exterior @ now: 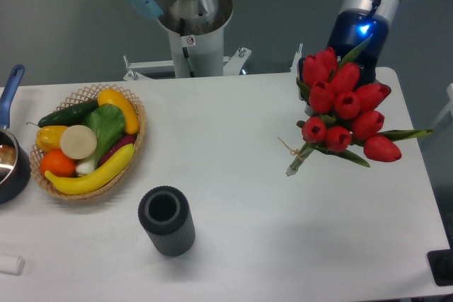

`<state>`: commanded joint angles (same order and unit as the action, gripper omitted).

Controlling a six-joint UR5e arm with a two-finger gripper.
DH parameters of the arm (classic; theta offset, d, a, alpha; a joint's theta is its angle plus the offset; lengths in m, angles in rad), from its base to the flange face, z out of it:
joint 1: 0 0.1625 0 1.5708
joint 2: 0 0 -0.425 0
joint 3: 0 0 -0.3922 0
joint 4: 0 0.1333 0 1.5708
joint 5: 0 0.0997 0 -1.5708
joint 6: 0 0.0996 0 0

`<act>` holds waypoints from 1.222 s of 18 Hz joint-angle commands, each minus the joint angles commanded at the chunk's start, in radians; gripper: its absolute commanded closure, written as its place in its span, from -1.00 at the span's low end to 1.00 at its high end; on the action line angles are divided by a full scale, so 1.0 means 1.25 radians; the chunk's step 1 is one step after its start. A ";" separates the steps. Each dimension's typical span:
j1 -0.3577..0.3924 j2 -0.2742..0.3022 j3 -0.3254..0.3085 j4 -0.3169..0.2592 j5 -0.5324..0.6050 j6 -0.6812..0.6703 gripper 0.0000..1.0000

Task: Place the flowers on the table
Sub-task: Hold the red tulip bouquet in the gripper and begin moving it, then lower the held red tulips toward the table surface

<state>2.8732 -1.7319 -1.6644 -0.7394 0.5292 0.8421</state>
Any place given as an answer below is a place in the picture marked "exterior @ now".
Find red tulip bouquet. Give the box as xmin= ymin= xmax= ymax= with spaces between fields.
xmin=286 ymin=39 xmax=432 ymax=176

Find white cylinder object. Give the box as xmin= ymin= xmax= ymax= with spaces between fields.
xmin=0 ymin=254 xmax=25 ymax=276

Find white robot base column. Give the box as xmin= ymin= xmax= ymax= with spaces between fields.
xmin=167 ymin=28 xmax=224 ymax=79

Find yellow banana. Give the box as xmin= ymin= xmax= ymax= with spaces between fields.
xmin=45 ymin=144 xmax=135 ymax=195

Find orange fruit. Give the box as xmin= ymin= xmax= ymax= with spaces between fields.
xmin=40 ymin=150 xmax=76 ymax=178

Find purple eggplant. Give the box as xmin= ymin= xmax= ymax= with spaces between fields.
xmin=98 ymin=134 xmax=136 ymax=166

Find blue handled saucepan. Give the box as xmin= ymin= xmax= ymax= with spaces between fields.
xmin=1 ymin=64 xmax=30 ymax=204

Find yellow squash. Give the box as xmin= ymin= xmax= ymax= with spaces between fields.
xmin=98 ymin=88 xmax=139 ymax=134

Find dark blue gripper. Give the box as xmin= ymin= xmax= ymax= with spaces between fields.
xmin=298 ymin=11 xmax=389 ymax=102

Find beige round onion slice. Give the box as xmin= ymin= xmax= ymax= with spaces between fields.
xmin=59 ymin=125 xmax=97 ymax=160

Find white metal base frame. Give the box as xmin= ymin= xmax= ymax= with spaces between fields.
xmin=123 ymin=42 xmax=304 ymax=81

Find green cucumber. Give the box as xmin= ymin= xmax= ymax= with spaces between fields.
xmin=27 ymin=100 xmax=98 ymax=128

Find yellow bell pepper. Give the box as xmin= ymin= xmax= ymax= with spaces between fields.
xmin=35 ymin=125 xmax=68 ymax=153

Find black device at edge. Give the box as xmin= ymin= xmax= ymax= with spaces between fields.
xmin=427 ymin=249 xmax=452 ymax=286

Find green bok choy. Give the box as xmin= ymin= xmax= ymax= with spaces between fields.
xmin=76 ymin=104 xmax=125 ymax=177

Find dark grey ribbed vase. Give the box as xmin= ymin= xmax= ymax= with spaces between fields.
xmin=138 ymin=186 xmax=195 ymax=257

